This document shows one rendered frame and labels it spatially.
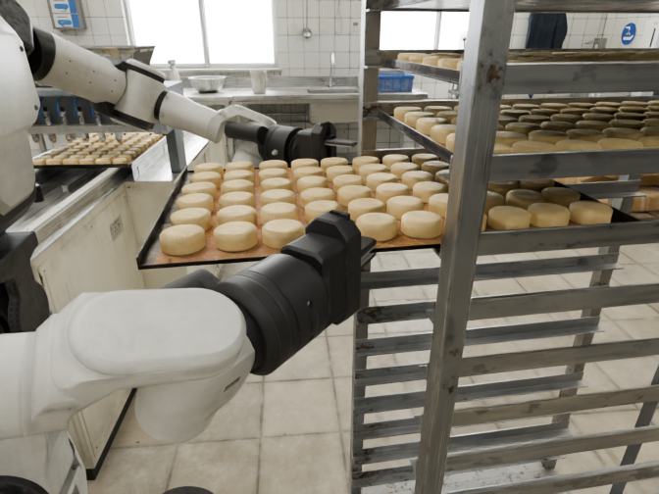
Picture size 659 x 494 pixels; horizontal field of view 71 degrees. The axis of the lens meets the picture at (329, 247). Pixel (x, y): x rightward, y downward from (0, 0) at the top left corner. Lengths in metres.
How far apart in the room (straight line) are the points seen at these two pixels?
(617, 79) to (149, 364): 0.51
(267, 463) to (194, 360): 1.49
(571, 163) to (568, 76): 0.09
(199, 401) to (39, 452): 0.62
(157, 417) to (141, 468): 1.50
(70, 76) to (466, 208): 0.75
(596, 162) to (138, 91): 0.82
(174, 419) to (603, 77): 0.51
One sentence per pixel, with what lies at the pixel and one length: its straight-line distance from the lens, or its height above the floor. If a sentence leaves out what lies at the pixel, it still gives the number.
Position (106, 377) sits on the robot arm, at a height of 1.18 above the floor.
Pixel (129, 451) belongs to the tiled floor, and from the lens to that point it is 1.94.
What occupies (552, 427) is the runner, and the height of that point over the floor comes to 0.33.
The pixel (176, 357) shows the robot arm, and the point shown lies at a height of 1.18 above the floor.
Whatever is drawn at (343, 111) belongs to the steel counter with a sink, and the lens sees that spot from 4.32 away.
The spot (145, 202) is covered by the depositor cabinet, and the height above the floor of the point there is 0.75.
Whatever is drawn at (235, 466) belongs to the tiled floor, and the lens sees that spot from 1.79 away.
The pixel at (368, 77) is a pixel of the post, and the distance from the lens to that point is 0.90.
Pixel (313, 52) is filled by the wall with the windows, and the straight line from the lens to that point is 4.87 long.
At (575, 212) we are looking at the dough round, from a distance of 0.67.
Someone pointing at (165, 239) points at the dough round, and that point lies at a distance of 0.54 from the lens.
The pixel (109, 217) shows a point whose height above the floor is 0.77.
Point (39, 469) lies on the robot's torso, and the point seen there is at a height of 0.70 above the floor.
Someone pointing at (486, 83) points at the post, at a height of 1.32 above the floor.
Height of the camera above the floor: 1.36
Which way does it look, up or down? 25 degrees down
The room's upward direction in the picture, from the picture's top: straight up
